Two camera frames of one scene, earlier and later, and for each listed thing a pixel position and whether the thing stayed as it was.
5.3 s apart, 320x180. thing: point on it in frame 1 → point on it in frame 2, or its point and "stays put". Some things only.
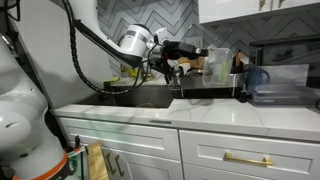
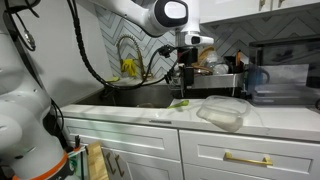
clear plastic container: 218,67 → 226,112
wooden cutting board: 97,167 stays put
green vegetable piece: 225,70 → 180,104
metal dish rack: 199,84 stays put
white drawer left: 126,138 stays put
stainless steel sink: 150,96 stays put
